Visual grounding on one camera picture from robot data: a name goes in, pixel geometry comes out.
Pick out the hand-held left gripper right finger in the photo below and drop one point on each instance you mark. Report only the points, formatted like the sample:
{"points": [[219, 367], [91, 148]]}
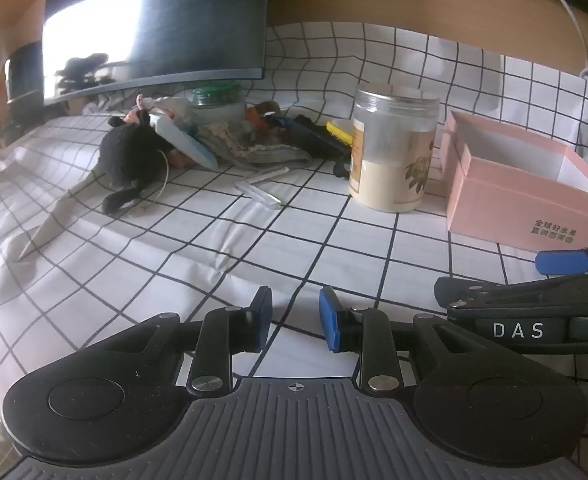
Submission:
{"points": [[330, 321]]}

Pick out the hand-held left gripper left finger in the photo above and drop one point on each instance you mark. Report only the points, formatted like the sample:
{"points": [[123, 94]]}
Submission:
{"points": [[260, 320]]}

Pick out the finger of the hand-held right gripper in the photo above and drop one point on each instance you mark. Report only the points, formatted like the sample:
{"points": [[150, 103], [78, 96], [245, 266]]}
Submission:
{"points": [[504, 291], [564, 261]]}

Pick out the pink cardboard box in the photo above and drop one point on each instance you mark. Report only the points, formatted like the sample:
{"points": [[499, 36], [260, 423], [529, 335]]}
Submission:
{"points": [[494, 210]]}

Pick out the black sock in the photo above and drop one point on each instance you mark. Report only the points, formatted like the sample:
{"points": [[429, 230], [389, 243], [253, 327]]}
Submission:
{"points": [[314, 139]]}

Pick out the white checkered tablecloth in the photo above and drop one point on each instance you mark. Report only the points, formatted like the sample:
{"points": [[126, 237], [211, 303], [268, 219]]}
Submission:
{"points": [[274, 245]]}

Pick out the clear plastic strip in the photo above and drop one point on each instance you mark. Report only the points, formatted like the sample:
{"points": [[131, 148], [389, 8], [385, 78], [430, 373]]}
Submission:
{"points": [[270, 174], [261, 196]]}

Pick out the large clear powder jar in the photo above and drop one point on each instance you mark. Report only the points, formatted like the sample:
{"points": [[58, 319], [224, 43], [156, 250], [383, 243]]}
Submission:
{"points": [[394, 180]]}

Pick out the grey lace trimmed cloth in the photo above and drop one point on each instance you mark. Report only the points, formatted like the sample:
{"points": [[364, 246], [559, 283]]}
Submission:
{"points": [[269, 156]]}

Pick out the blue face mask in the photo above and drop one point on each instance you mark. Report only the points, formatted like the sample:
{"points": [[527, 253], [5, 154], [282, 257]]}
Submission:
{"points": [[195, 152]]}

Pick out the black plush toy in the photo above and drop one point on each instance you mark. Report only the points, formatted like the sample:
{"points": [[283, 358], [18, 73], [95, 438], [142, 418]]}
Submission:
{"points": [[129, 152]]}

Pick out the green lid glass jar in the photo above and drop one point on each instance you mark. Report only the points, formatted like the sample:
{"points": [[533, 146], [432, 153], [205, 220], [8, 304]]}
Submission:
{"points": [[219, 106]]}

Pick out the beige pointed cloth strip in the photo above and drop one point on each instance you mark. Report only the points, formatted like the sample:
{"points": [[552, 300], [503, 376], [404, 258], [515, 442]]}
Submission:
{"points": [[49, 225]]}

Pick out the pink and white cloth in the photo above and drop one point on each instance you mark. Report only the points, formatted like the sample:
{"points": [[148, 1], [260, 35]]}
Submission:
{"points": [[166, 105]]}

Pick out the dark computer monitor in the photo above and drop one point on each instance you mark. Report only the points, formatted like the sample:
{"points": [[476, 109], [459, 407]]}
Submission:
{"points": [[174, 20]]}

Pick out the dark rectangular object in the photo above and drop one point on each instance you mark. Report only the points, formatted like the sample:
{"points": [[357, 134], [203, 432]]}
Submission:
{"points": [[24, 80]]}

